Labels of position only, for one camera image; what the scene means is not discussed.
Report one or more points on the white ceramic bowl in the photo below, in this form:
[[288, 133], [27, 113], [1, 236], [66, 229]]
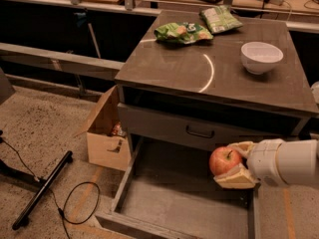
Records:
[[259, 57]]

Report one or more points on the green snack bag front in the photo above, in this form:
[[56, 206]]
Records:
[[182, 33]]

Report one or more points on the red snack packet in box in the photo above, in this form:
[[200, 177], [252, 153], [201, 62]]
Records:
[[118, 131]]

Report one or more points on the green snack bag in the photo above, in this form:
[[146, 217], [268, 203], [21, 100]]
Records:
[[219, 19], [182, 33]]

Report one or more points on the green snack bag rear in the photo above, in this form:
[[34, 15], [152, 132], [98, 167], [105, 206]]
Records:
[[219, 19]]

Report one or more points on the black stand leg bar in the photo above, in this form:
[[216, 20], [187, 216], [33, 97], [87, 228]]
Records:
[[23, 218]]

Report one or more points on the red apple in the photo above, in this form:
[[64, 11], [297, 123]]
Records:
[[223, 159]]

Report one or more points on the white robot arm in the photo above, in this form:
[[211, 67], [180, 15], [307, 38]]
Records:
[[298, 162]]

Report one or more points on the cardboard box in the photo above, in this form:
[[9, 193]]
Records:
[[105, 148]]

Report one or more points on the grey upper drawer with handle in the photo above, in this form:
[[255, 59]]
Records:
[[196, 133]]

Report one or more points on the grey open lower drawer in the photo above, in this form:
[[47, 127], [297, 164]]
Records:
[[168, 192]]

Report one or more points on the grey drawer cabinet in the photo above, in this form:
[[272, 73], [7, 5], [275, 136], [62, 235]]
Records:
[[208, 81]]

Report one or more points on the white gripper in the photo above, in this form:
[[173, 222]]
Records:
[[265, 162]]

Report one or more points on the grey metal rail beam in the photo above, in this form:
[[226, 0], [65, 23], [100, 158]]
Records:
[[62, 62]]

